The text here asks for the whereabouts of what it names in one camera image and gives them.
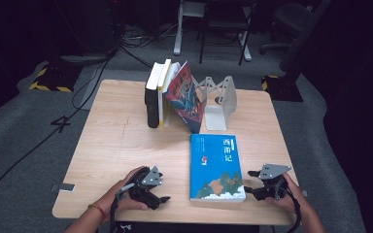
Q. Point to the dark equipment box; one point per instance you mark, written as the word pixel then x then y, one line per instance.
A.
pixel 90 29

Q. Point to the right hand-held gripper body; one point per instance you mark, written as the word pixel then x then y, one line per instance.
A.
pixel 272 171

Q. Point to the blue paperback book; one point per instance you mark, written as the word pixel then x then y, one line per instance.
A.
pixel 217 168

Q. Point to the grey tape piece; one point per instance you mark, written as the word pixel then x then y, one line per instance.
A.
pixel 63 187
pixel 305 193

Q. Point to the black yellow striped base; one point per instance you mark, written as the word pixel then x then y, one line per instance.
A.
pixel 55 79
pixel 283 90

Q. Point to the yellow paperback book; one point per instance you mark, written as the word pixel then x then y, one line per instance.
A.
pixel 161 110

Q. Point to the black folding chair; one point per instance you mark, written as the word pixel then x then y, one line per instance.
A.
pixel 226 25

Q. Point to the white expandable bookend rack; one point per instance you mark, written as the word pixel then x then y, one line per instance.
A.
pixel 228 97

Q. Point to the white desk frame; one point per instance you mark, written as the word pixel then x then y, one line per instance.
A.
pixel 178 42

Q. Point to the person's right hand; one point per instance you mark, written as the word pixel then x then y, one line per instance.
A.
pixel 283 201

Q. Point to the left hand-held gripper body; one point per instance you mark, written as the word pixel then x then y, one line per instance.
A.
pixel 150 178

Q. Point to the black office chair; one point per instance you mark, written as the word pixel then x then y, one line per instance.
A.
pixel 288 19

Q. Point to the person's left hand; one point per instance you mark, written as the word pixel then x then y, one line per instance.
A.
pixel 128 204

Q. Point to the red illustrated book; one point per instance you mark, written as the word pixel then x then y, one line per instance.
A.
pixel 187 100

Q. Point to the black hardcover book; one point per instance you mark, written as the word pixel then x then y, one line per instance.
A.
pixel 151 106

